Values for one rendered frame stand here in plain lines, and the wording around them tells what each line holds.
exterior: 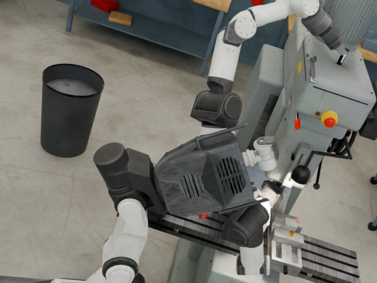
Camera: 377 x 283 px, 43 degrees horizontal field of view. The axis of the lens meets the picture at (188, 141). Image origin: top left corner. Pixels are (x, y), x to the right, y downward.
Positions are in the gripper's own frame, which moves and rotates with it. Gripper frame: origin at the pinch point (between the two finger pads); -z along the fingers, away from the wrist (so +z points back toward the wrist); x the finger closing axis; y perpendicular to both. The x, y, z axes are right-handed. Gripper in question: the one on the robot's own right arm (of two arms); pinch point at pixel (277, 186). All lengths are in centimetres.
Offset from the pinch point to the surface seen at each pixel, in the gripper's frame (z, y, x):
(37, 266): 37, 124, 104
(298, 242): -0.5, 21.0, -20.4
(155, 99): -191, 121, 191
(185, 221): 21.7, 32.0, 28.8
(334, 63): 3, -66, 1
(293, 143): 10.5, -29.9, 0.4
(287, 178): 12.1, -14.6, -4.5
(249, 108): -24.3, -15.3, 35.3
